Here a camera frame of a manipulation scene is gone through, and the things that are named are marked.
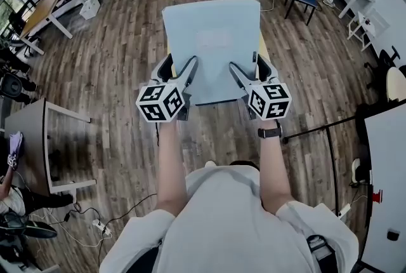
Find round pale table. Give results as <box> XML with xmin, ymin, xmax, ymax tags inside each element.
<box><xmin>384</xmin><ymin>65</ymin><xmax>406</xmax><ymax>102</ymax></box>

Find black floor cable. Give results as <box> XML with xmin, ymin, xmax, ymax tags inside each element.
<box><xmin>65</xmin><ymin>194</ymin><xmax>159</xmax><ymax>246</ymax></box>

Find white cardboard box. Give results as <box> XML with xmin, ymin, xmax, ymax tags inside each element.
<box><xmin>79</xmin><ymin>0</ymin><xmax>102</xmax><ymax>20</ymax></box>

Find black grey strap buckle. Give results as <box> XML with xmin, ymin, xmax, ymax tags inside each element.
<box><xmin>306</xmin><ymin>234</ymin><xmax>334</xmax><ymax>268</ymax></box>

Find black office chair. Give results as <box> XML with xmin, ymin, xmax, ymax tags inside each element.
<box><xmin>363</xmin><ymin>45</ymin><xmax>401</xmax><ymax>89</ymax></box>

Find person's right forearm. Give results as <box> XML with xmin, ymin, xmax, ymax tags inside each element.
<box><xmin>258</xmin><ymin>119</ymin><xmax>298</xmax><ymax>215</ymax></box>

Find black wristwatch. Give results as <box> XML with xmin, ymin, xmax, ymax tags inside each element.
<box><xmin>257</xmin><ymin>126</ymin><xmax>283</xmax><ymax>140</ymax></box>

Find yellow wooden table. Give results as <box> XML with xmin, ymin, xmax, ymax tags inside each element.
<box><xmin>166</xmin><ymin>32</ymin><xmax>273</xmax><ymax>81</ymax></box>

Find light wooden desk white legs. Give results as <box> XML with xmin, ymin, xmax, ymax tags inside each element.
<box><xmin>19</xmin><ymin>0</ymin><xmax>84</xmax><ymax>57</ymax></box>

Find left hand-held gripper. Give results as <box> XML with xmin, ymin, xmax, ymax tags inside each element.
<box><xmin>136</xmin><ymin>54</ymin><xmax>199</xmax><ymax>123</ymax></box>

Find dark brown desk white legs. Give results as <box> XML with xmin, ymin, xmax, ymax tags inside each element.
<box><xmin>4</xmin><ymin>98</ymin><xmax>98</xmax><ymax>197</ymax></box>

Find purple cloth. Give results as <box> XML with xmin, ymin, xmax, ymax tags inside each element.
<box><xmin>7</xmin><ymin>131</ymin><xmax>25</xmax><ymax>159</ymax></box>

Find person's left forearm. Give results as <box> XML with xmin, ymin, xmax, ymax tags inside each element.
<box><xmin>156</xmin><ymin>121</ymin><xmax>188</xmax><ymax>219</ymax></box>

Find white table black edge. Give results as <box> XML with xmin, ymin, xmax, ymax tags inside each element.
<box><xmin>361</xmin><ymin>105</ymin><xmax>406</xmax><ymax>273</ymax></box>

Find person's white shirt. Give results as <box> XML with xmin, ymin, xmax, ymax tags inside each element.
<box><xmin>100</xmin><ymin>166</ymin><xmax>360</xmax><ymax>273</ymax></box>

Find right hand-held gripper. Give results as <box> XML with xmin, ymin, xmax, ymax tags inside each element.
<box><xmin>228</xmin><ymin>54</ymin><xmax>292</xmax><ymax>122</ymax></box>

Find black metal table frame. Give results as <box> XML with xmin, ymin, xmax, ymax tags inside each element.
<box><xmin>283</xmin><ymin>114</ymin><xmax>357</xmax><ymax>217</ymax></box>

